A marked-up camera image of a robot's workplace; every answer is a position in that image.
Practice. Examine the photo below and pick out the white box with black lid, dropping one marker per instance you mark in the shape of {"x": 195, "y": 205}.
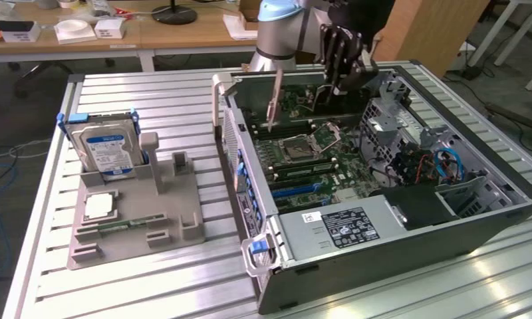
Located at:
{"x": 21, "y": 36}

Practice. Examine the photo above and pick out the CPU socket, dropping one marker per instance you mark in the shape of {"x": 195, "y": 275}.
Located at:
{"x": 297, "y": 148}

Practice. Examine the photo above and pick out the silver CPU chip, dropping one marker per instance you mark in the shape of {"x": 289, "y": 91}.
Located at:
{"x": 98, "y": 206}

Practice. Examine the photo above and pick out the blue case latch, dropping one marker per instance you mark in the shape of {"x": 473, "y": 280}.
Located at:
{"x": 257, "y": 248}

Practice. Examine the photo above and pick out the white desk frame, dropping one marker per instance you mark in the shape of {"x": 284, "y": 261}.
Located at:
{"x": 492, "y": 33}

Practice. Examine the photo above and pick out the metal drive cage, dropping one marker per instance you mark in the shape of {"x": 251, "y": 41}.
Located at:
{"x": 381, "y": 146}

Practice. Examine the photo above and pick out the small white box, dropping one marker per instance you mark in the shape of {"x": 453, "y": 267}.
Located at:
{"x": 108, "y": 31}

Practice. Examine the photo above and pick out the wooden desk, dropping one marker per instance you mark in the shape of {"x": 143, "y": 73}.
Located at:
{"x": 181, "y": 36}

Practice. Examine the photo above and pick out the black power adapter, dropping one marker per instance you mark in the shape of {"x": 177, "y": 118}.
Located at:
{"x": 471, "y": 73}

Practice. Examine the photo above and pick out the grey printed parts rack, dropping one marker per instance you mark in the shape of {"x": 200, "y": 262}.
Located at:
{"x": 159, "y": 212}

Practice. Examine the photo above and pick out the installed green RAM stick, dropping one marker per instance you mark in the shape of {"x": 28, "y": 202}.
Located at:
{"x": 305, "y": 172}

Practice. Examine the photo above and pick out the silver hard disk drive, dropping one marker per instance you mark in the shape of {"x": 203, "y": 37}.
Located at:
{"x": 105, "y": 149}

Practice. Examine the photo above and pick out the open cardboard box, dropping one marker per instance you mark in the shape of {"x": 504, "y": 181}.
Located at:
{"x": 239, "y": 25}

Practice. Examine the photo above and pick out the grey power supply unit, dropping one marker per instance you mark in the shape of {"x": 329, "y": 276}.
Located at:
{"x": 301, "y": 239}

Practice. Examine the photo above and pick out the blue disk caddy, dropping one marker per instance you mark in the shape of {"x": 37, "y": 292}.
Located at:
{"x": 77, "y": 118}

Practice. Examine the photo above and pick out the green motherboard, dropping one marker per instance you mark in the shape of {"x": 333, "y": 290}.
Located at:
{"x": 336, "y": 166}

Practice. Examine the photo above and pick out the white tape roll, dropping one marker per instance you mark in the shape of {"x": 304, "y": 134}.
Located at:
{"x": 68, "y": 3}

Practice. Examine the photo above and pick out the black open PC case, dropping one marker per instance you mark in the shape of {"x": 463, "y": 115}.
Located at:
{"x": 381, "y": 266}

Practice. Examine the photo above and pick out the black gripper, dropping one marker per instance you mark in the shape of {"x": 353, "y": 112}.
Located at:
{"x": 345, "y": 66}

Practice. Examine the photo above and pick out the black plastic shroud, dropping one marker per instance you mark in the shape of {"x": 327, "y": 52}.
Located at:
{"x": 416, "y": 206}

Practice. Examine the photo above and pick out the grey cup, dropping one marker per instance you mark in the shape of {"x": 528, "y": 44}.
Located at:
{"x": 48, "y": 4}

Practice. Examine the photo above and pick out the long PCIe expansion slot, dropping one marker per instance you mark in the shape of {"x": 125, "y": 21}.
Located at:
{"x": 292, "y": 190}

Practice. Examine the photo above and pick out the wooden cabinet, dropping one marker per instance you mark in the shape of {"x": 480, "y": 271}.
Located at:
{"x": 425, "y": 33}

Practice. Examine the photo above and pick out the metal disk bay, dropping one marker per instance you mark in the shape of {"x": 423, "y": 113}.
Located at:
{"x": 465, "y": 199}

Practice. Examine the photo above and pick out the black round lamp base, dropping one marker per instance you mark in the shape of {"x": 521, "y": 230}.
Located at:
{"x": 175, "y": 16}

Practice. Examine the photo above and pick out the metal socket cover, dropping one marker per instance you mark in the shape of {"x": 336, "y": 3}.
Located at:
{"x": 325, "y": 132}

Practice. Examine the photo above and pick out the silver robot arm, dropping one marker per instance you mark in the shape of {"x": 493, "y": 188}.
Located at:
{"x": 279, "y": 30}

